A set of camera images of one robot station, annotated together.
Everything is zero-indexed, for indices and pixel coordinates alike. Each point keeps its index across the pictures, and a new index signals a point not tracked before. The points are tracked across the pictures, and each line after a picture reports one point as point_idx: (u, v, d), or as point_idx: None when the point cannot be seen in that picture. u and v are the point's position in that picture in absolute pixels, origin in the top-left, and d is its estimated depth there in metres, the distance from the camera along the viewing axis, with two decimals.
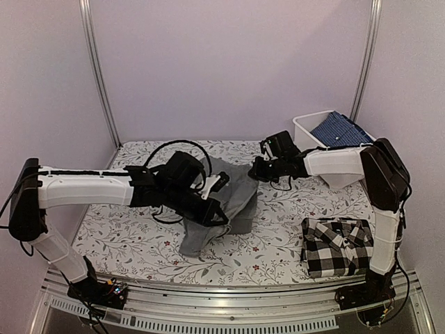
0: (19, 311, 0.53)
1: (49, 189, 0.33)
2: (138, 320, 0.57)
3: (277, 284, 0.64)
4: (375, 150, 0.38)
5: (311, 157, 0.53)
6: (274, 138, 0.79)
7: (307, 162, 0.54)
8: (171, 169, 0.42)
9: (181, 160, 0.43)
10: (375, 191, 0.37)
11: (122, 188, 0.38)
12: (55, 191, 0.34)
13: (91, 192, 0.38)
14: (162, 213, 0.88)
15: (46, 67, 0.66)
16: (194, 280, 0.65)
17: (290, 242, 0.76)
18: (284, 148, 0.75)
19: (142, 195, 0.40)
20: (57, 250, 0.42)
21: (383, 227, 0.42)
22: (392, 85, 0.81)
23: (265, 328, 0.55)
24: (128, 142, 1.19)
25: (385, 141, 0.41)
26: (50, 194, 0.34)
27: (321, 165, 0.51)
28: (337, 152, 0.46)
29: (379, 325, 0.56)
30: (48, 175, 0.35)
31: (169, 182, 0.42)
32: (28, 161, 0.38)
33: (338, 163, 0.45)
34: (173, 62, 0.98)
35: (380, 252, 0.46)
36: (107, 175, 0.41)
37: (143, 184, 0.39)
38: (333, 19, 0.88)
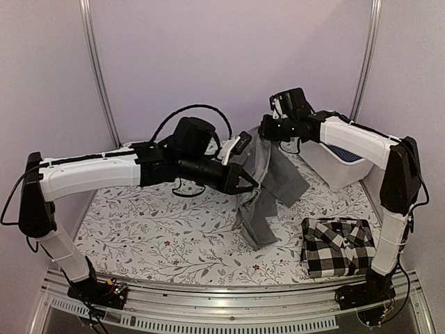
0: (19, 309, 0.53)
1: (51, 180, 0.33)
2: (138, 319, 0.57)
3: (277, 284, 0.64)
4: (404, 149, 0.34)
5: (331, 125, 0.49)
6: (286, 94, 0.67)
7: (326, 129, 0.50)
8: (181, 138, 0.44)
9: (185, 128, 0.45)
10: (388, 193, 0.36)
11: (126, 168, 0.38)
12: (59, 181, 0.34)
13: (96, 177, 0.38)
14: (162, 213, 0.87)
15: (46, 67, 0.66)
16: (194, 280, 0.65)
17: (290, 242, 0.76)
18: (298, 106, 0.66)
19: (151, 170, 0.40)
20: (62, 248, 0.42)
21: (390, 229, 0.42)
22: (392, 85, 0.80)
23: (265, 328, 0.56)
24: (128, 142, 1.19)
25: (411, 138, 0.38)
26: (54, 184, 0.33)
27: (338, 138, 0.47)
28: (362, 133, 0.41)
29: (379, 325, 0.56)
30: (49, 167, 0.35)
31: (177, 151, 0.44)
32: (30, 156, 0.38)
33: (359, 144, 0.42)
34: (172, 61, 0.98)
35: (384, 252, 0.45)
36: (110, 156, 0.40)
37: (151, 158, 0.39)
38: (332, 19, 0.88)
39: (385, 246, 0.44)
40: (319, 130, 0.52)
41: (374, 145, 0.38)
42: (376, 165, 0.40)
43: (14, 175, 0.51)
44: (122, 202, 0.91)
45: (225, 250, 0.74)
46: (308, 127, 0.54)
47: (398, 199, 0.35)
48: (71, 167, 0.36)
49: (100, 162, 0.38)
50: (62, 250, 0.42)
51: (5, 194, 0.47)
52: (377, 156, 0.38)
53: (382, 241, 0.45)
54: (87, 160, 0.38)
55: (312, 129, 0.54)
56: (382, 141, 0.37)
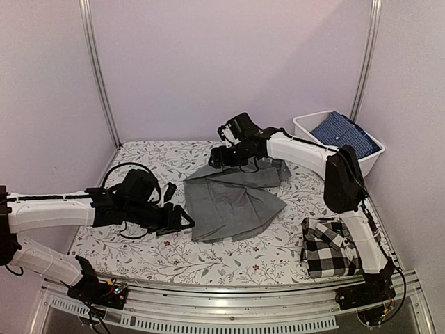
0: (18, 313, 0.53)
1: (17, 216, 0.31)
2: (138, 320, 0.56)
3: (277, 284, 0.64)
4: (338, 158, 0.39)
5: (276, 142, 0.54)
6: (233, 121, 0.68)
7: (270, 145, 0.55)
8: (128, 187, 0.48)
9: (135, 178, 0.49)
10: (333, 197, 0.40)
11: (85, 210, 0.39)
12: (23, 216, 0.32)
13: (56, 215, 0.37)
14: None
15: (46, 67, 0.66)
16: (194, 280, 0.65)
17: (290, 242, 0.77)
18: (245, 129, 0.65)
19: (105, 213, 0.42)
20: (41, 259, 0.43)
21: (357, 229, 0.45)
22: (392, 85, 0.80)
23: (265, 328, 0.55)
24: (128, 142, 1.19)
25: (350, 148, 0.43)
26: (19, 219, 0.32)
27: (284, 153, 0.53)
28: (303, 147, 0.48)
29: (378, 325, 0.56)
30: (16, 202, 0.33)
31: (126, 200, 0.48)
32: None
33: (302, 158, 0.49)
34: (172, 62, 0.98)
35: (365, 252, 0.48)
36: (71, 197, 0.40)
37: (103, 204, 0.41)
38: (332, 19, 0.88)
39: (361, 245, 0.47)
40: (265, 147, 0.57)
41: (316, 158, 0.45)
42: (318, 173, 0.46)
43: (13, 176, 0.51)
44: None
45: (224, 250, 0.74)
46: (254, 145, 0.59)
47: (343, 202, 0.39)
48: (35, 204, 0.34)
49: (62, 202, 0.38)
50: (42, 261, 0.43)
51: None
52: (319, 166, 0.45)
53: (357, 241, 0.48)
54: (48, 197, 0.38)
55: (260, 145, 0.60)
56: (320, 153, 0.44)
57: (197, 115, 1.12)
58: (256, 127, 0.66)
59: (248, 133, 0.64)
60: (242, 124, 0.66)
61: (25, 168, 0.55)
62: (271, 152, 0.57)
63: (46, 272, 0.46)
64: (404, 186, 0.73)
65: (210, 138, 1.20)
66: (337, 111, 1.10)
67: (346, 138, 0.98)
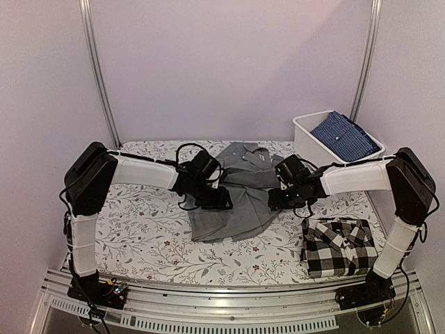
0: (19, 310, 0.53)
1: (122, 165, 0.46)
2: (138, 320, 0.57)
3: (277, 284, 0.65)
4: (402, 163, 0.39)
5: (330, 176, 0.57)
6: (283, 165, 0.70)
7: (325, 181, 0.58)
8: (200, 163, 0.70)
9: (202, 159, 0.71)
10: (405, 206, 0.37)
11: (168, 173, 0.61)
12: (125, 167, 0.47)
13: (146, 172, 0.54)
14: (162, 213, 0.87)
15: (46, 68, 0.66)
16: (194, 280, 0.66)
17: (290, 242, 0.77)
18: (295, 171, 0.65)
19: (181, 180, 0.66)
20: (88, 236, 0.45)
21: (398, 235, 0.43)
22: (392, 85, 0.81)
23: (265, 328, 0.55)
24: (128, 142, 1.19)
25: (405, 149, 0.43)
26: (123, 168, 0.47)
27: (339, 182, 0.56)
28: (355, 168, 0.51)
29: (379, 325, 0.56)
30: (119, 156, 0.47)
31: (197, 172, 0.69)
32: (92, 143, 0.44)
33: (359, 179, 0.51)
34: (173, 62, 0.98)
35: (387, 256, 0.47)
36: (159, 163, 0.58)
37: (181, 172, 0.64)
38: (332, 19, 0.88)
39: (391, 250, 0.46)
40: (321, 184, 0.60)
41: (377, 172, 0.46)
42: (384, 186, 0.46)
43: (14, 176, 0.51)
44: (122, 201, 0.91)
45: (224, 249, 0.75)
46: (311, 188, 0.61)
47: (416, 208, 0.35)
48: (134, 161, 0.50)
49: (151, 164, 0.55)
50: (84, 237, 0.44)
51: (4, 197, 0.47)
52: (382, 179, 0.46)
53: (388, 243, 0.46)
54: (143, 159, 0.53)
55: (315, 187, 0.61)
56: (379, 165, 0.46)
57: (197, 115, 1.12)
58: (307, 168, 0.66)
59: (300, 176, 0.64)
60: (292, 165, 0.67)
61: (24, 168, 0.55)
62: (327, 188, 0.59)
63: (77, 251, 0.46)
64: None
65: (211, 138, 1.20)
66: (337, 111, 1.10)
67: (347, 138, 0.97)
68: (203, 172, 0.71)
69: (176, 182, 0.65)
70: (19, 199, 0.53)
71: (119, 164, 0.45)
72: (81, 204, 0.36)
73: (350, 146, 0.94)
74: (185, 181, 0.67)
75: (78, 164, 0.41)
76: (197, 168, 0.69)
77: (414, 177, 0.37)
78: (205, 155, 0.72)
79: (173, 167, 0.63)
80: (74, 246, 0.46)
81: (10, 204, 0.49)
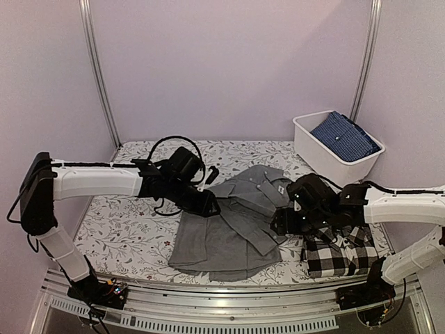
0: (18, 312, 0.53)
1: (63, 180, 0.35)
2: (138, 319, 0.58)
3: (277, 284, 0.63)
4: None
5: (377, 204, 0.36)
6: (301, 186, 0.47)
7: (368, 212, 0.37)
8: (179, 162, 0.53)
9: (184, 156, 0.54)
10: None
11: (132, 179, 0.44)
12: (68, 181, 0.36)
13: (99, 183, 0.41)
14: (161, 213, 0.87)
15: (46, 70, 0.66)
16: (194, 280, 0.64)
17: (290, 242, 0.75)
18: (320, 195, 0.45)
19: (149, 184, 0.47)
20: (63, 245, 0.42)
21: (423, 257, 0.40)
22: (391, 85, 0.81)
23: (265, 329, 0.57)
24: (127, 142, 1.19)
25: None
26: (65, 183, 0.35)
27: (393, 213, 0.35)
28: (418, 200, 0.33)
29: (379, 325, 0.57)
30: (61, 168, 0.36)
31: (173, 174, 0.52)
32: (39, 154, 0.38)
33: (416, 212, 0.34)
34: (173, 62, 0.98)
35: (404, 268, 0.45)
36: (117, 167, 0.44)
37: (151, 173, 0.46)
38: (332, 20, 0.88)
39: (407, 264, 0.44)
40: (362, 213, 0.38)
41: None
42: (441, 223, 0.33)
43: (14, 175, 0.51)
44: (122, 202, 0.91)
45: (224, 245, 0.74)
46: (348, 217, 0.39)
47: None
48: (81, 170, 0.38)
49: (103, 169, 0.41)
50: (56, 248, 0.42)
51: (5, 197, 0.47)
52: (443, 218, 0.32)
53: (409, 260, 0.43)
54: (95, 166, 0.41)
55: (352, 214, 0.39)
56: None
57: (197, 115, 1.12)
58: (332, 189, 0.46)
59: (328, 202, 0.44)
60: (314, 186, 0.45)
61: (24, 169, 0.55)
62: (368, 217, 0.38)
63: (60, 259, 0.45)
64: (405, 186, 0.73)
65: (211, 138, 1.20)
66: (337, 111, 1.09)
67: (347, 138, 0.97)
68: (183, 174, 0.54)
69: (144, 188, 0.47)
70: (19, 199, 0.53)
71: (58, 179, 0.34)
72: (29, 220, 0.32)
73: (350, 145, 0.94)
74: (156, 185, 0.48)
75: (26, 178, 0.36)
76: (174, 169, 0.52)
77: None
78: (186, 152, 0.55)
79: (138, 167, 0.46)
80: (55, 257, 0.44)
81: (10, 204, 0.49)
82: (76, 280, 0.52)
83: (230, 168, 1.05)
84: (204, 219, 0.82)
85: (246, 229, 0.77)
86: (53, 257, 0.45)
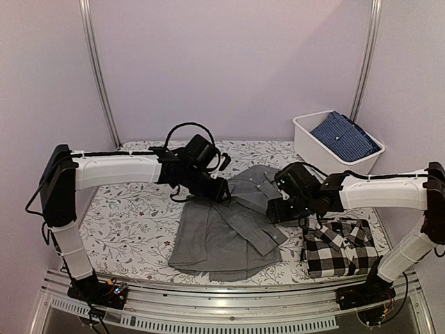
0: (18, 310, 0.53)
1: (85, 170, 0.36)
2: (138, 319, 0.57)
3: (277, 284, 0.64)
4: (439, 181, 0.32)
5: (351, 190, 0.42)
6: (287, 175, 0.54)
7: (344, 195, 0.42)
8: (195, 150, 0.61)
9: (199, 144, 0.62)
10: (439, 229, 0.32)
11: (152, 165, 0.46)
12: (90, 171, 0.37)
13: (122, 170, 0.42)
14: (161, 213, 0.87)
15: (46, 69, 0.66)
16: (194, 280, 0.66)
17: (290, 242, 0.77)
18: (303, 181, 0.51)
19: (168, 170, 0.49)
20: (72, 243, 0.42)
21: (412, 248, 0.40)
22: (392, 85, 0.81)
23: (265, 328, 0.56)
24: (128, 142, 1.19)
25: (434, 165, 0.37)
26: (87, 173, 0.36)
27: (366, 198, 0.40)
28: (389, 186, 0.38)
29: (379, 325, 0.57)
30: (82, 158, 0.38)
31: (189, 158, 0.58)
32: (58, 146, 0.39)
33: (392, 197, 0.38)
34: (173, 62, 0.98)
35: (396, 263, 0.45)
36: (136, 154, 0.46)
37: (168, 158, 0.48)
38: (333, 19, 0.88)
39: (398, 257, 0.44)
40: (338, 200, 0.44)
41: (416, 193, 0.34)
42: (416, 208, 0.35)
43: (14, 175, 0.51)
44: (122, 201, 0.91)
45: (224, 245, 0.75)
46: (326, 201, 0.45)
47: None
48: (101, 160, 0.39)
49: (124, 159, 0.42)
50: (68, 243, 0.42)
51: (5, 197, 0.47)
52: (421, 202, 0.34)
53: (400, 253, 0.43)
54: (115, 155, 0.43)
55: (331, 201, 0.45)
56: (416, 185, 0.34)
57: (197, 115, 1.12)
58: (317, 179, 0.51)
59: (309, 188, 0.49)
60: (297, 174, 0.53)
61: (24, 169, 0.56)
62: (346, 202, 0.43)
63: (67, 256, 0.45)
64: None
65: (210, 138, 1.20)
66: (337, 111, 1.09)
67: (347, 138, 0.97)
68: (197, 160, 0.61)
69: (163, 173, 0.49)
70: (19, 200, 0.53)
71: (80, 169, 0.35)
72: (50, 213, 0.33)
73: (350, 145, 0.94)
74: (174, 170, 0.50)
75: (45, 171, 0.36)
76: (190, 156, 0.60)
77: None
78: (199, 140, 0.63)
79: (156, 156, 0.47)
80: (62, 253, 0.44)
81: (10, 204, 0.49)
82: (77, 279, 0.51)
83: (230, 168, 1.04)
84: (203, 219, 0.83)
85: (246, 229, 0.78)
86: (60, 255, 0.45)
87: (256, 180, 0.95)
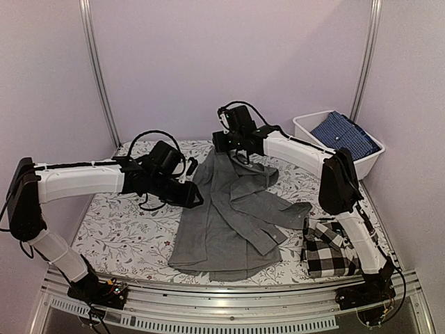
0: (19, 312, 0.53)
1: (48, 182, 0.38)
2: (138, 319, 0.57)
3: (277, 284, 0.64)
4: (336, 161, 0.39)
5: (272, 140, 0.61)
6: (232, 113, 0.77)
7: (267, 144, 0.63)
8: (158, 156, 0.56)
9: (163, 149, 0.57)
10: (326, 198, 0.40)
11: (114, 175, 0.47)
12: (53, 184, 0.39)
13: (85, 181, 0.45)
14: (161, 213, 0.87)
15: (45, 68, 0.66)
16: (194, 280, 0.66)
17: (290, 242, 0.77)
18: (243, 122, 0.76)
19: (132, 179, 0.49)
20: (56, 248, 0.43)
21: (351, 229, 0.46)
22: (392, 85, 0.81)
23: (265, 328, 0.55)
24: (128, 142, 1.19)
25: (345, 152, 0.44)
26: (50, 186, 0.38)
27: (279, 151, 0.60)
28: (295, 145, 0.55)
29: (379, 325, 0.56)
30: (44, 170, 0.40)
31: (154, 167, 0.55)
32: (22, 159, 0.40)
33: (296, 157, 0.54)
34: (172, 62, 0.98)
35: (364, 253, 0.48)
36: (99, 164, 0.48)
37: (131, 169, 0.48)
38: (332, 19, 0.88)
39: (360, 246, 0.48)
40: (262, 145, 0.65)
41: (314, 161, 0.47)
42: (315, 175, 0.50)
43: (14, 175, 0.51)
44: (122, 202, 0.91)
45: (224, 244, 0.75)
46: (252, 143, 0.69)
47: (334, 204, 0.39)
48: (65, 172, 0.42)
49: (86, 170, 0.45)
50: (49, 250, 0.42)
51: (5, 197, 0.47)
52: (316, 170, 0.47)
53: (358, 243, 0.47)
54: (77, 167, 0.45)
55: (256, 143, 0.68)
56: (317, 156, 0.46)
57: (197, 115, 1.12)
58: (253, 122, 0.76)
59: (245, 129, 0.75)
60: (240, 117, 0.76)
61: None
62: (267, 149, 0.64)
63: (56, 261, 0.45)
64: (405, 185, 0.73)
65: (210, 138, 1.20)
66: (337, 111, 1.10)
67: (347, 138, 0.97)
68: (163, 167, 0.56)
69: (126, 184, 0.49)
70: None
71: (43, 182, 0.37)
72: (16, 225, 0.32)
73: (350, 145, 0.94)
74: (138, 181, 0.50)
75: (10, 186, 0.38)
76: (154, 163, 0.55)
77: (343, 176, 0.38)
78: (165, 145, 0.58)
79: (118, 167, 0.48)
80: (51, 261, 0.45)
81: None
82: (75, 280, 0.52)
83: None
84: (203, 220, 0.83)
85: (247, 229, 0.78)
86: (49, 261, 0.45)
87: (254, 180, 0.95)
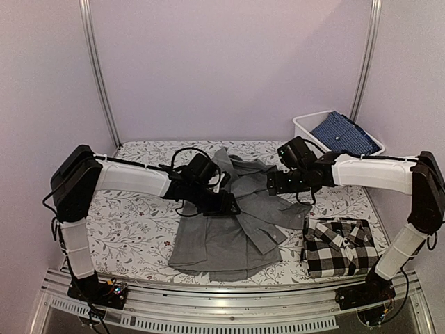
0: (19, 311, 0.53)
1: (108, 172, 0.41)
2: (138, 319, 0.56)
3: (277, 284, 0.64)
4: (427, 169, 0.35)
5: (343, 166, 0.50)
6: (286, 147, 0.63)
7: (336, 171, 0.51)
8: (197, 168, 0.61)
9: (201, 161, 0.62)
10: (420, 213, 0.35)
11: (163, 179, 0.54)
12: (111, 173, 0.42)
13: (135, 179, 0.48)
14: (161, 213, 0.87)
15: (45, 67, 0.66)
16: (194, 280, 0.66)
17: (290, 242, 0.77)
18: (302, 154, 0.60)
19: (174, 188, 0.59)
20: (82, 241, 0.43)
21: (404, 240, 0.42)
22: (392, 85, 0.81)
23: (265, 329, 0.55)
24: (128, 142, 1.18)
25: (428, 154, 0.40)
26: (107, 175, 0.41)
27: (355, 176, 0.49)
28: (375, 164, 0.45)
29: (379, 325, 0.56)
30: (105, 161, 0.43)
31: (192, 178, 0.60)
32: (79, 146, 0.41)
33: (372, 176, 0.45)
34: (173, 61, 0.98)
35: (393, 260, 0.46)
36: (151, 168, 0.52)
37: (175, 179, 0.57)
38: (332, 19, 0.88)
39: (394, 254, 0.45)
40: (331, 174, 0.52)
41: (398, 174, 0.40)
42: (402, 191, 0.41)
43: (13, 175, 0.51)
44: (122, 201, 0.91)
45: (224, 245, 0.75)
46: (318, 174, 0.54)
47: (432, 219, 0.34)
48: (121, 165, 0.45)
49: (140, 170, 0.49)
50: (78, 239, 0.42)
51: (5, 197, 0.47)
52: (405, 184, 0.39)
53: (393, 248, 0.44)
54: (133, 165, 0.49)
55: (324, 174, 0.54)
56: (402, 167, 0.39)
57: (197, 115, 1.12)
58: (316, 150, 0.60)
59: (306, 160, 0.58)
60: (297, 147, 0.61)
61: (24, 170, 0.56)
62: (338, 178, 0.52)
63: (71, 255, 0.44)
64: None
65: (210, 138, 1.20)
66: (337, 111, 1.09)
67: (347, 138, 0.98)
68: (201, 177, 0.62)
69: (170, 189, 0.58)
70: (19, 198, 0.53)
71: (104, 170, 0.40)
72: (64, 207, 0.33)
73: (350, 145, 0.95)
74: (178, 189, 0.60)
75: (62, 167, 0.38)
76: (192, 173, 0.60)
77: (434, 184, 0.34)
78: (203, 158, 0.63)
79: (165, 174, 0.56)
80: (67, 250, 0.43)
81: (11, 204, 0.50)
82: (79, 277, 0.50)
83: None
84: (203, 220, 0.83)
85: (247, 229, 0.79)
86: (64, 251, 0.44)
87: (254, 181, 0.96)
